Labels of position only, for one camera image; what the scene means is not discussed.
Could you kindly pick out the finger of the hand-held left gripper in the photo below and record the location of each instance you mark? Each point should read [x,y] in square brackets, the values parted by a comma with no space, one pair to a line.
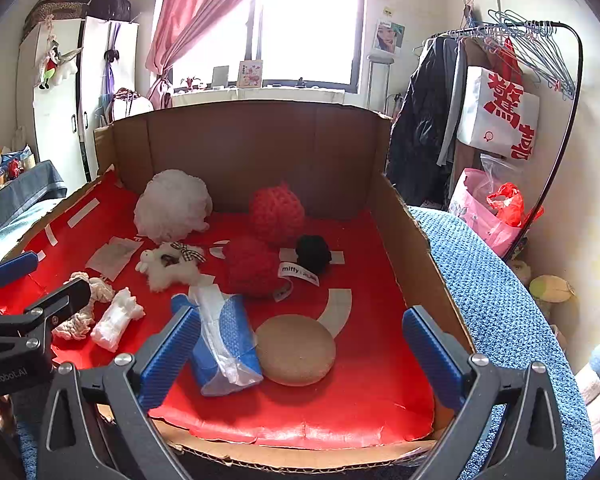
[15,267]
[65,300]

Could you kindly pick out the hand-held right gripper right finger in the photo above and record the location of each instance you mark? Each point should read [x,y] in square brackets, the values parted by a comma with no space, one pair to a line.
[432,355]

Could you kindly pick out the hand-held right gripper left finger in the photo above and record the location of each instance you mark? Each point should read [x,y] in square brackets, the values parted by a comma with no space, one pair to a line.
[172,355]

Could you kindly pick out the cream crocheted toy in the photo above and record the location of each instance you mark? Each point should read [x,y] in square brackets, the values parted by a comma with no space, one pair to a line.
[75,327]

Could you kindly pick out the white tissue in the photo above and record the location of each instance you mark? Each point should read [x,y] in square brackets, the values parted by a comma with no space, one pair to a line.
[112,320]

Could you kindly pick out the blue tissue pack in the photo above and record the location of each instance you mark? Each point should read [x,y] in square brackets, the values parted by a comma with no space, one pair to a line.
[230,345]

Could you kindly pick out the white packet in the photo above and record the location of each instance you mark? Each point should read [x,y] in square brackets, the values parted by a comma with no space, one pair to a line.
[112,257]

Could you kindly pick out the white plush toy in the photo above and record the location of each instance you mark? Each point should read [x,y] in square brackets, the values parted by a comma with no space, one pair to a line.
[170,270]

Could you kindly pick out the red fuzzy plush toy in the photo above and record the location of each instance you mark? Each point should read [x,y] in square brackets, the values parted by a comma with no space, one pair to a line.
[250,265]

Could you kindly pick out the white mesh bath sponge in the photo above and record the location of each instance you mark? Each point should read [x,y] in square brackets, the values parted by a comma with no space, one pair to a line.
[172,205]

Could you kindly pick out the black pompom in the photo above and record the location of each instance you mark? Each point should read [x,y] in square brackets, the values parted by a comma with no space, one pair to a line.
[314,254]

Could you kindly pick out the red knit ball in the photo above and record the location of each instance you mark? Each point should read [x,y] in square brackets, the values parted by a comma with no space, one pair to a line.
[277,215]

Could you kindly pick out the red-lined cardboard box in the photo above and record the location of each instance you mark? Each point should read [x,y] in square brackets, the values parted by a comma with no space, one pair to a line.
[280,150]

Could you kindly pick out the person's left hand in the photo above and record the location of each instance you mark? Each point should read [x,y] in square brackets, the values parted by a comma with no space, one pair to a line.
[5,415]

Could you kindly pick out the teal bed sheet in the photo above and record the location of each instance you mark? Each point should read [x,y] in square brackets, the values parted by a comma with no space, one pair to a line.
[10,230]

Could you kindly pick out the dark blue cloth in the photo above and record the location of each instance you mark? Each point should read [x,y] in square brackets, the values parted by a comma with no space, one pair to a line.
[25,190]

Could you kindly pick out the blue textured blanket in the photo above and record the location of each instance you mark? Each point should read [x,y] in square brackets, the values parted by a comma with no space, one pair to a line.
[480,285]

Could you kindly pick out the cluster of bottles and toiletries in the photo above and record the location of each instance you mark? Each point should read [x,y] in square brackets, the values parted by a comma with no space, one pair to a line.
[7,165]

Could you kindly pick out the pink plastic bag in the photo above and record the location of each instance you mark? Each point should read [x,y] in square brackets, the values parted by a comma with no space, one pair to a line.
[475,215]

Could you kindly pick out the white wardrobe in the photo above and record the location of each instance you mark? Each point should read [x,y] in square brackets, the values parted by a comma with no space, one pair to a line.
[55,125]

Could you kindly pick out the red plastic bag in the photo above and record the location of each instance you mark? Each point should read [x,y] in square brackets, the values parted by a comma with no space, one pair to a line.
[510,205]

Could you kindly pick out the clear plastic bag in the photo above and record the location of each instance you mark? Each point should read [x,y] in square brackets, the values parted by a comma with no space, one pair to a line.
[500,167]

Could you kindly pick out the hanging plush toy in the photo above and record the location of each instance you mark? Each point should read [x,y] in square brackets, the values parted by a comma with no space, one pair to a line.
[55,67]

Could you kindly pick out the purple hanging ribbon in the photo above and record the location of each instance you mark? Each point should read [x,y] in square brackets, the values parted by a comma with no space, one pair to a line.
[111,80]

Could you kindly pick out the dark jacket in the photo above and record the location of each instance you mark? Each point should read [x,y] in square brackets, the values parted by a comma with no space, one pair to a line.
[420,125]

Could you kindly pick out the white paper bag red print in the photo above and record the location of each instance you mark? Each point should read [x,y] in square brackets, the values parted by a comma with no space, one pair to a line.
[495,120]

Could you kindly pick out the small potted plant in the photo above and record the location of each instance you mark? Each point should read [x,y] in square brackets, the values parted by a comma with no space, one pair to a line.
[190,83]

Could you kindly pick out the leopard print bag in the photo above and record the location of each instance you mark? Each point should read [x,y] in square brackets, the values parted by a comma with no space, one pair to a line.
[50,12]

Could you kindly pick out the dark purple bag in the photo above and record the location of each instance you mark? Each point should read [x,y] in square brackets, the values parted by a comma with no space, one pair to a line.
[109,6]

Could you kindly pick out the greeting card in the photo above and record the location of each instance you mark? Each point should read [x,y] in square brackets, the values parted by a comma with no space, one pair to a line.
[250,74]

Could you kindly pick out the black clothes rack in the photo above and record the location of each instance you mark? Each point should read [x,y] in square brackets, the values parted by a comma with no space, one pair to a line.
[575,100]

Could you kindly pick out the white metal stand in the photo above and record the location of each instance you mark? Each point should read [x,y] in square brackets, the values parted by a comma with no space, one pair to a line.
[380,60]

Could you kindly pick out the red hanging bag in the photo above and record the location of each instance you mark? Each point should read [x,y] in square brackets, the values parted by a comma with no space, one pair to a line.
[509,62]

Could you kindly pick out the pink curtain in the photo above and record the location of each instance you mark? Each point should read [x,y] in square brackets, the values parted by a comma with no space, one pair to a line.
[190,15]

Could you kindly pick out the window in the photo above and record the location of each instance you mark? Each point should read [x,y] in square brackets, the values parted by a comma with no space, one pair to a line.
[310,20]

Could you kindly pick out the grey picture frame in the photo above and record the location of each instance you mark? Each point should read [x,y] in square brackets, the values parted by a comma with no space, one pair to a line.
[220,76]

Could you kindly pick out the wall poster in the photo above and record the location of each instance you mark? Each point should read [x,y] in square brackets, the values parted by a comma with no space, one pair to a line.
[387,35]

